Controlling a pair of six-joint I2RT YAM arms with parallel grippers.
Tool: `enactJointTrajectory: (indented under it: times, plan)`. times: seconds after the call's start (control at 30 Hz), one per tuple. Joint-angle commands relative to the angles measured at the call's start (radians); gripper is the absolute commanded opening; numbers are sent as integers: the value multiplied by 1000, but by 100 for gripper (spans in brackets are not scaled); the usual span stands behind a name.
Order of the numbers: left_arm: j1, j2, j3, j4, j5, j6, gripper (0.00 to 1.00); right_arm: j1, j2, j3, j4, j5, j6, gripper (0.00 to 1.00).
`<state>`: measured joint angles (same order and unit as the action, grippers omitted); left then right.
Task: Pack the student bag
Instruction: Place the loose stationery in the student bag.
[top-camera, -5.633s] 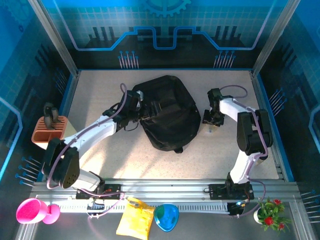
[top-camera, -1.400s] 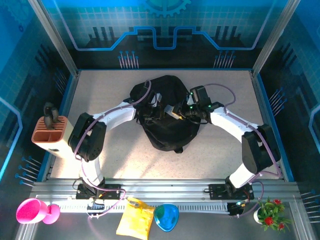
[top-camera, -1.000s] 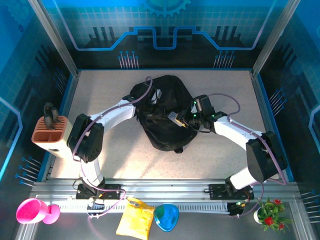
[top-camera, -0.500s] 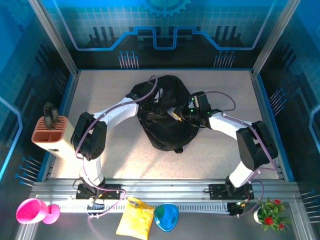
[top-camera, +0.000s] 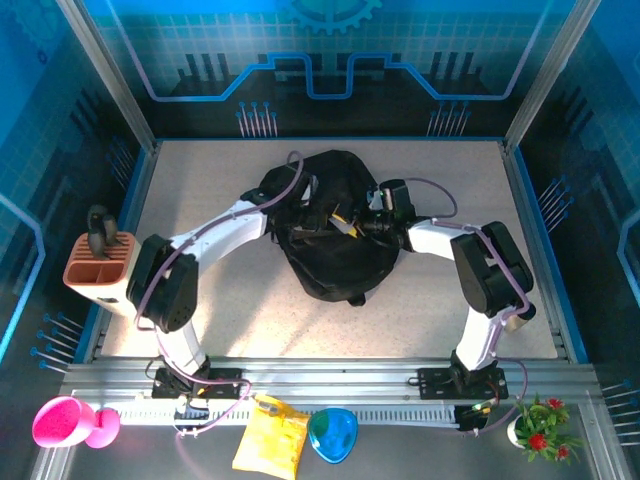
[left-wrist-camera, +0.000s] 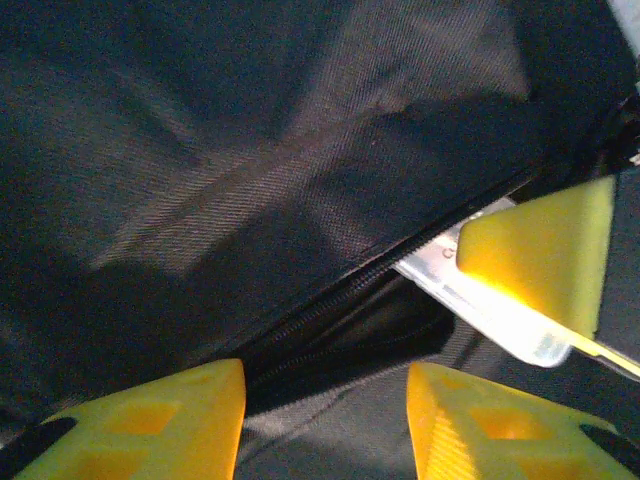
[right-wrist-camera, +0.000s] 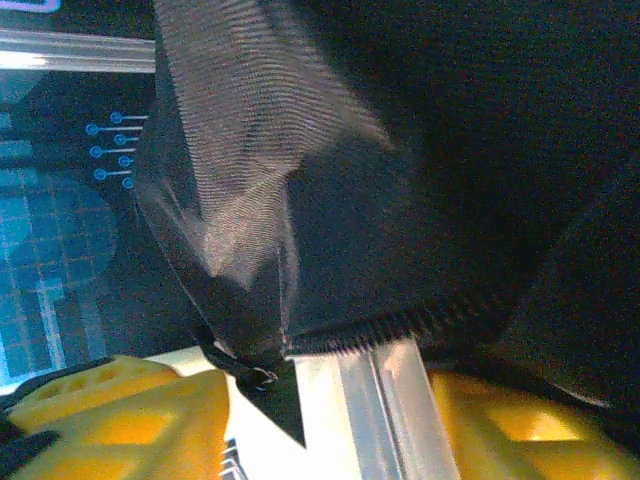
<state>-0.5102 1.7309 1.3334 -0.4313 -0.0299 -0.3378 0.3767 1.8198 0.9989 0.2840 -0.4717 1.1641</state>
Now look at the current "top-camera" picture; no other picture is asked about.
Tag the black backpack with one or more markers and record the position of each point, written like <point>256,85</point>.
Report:
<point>340,265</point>

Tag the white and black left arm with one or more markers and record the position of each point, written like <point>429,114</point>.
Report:
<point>225,230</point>

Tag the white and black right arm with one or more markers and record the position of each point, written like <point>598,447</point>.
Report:
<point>435,237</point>

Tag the blue triangular bowl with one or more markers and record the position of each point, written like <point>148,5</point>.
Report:
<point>332,435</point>

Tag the terracotta and white desk organizer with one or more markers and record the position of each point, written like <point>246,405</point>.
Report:
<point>95,275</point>

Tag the yellow plastic pouch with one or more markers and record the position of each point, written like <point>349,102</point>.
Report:
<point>270,440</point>

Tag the potted plant with red flowers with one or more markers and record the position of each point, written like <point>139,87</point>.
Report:
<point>540,430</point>

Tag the pink goblet cup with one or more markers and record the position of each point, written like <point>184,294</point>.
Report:
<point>65,422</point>

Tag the aluminium mounting rail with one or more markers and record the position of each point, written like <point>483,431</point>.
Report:
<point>330,375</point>

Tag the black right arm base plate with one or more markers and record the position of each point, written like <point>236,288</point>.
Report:
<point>435,384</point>

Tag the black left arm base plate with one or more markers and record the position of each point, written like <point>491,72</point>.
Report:
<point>225,382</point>

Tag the aluminium frame post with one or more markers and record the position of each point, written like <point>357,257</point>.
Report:
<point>550,70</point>
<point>107,80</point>

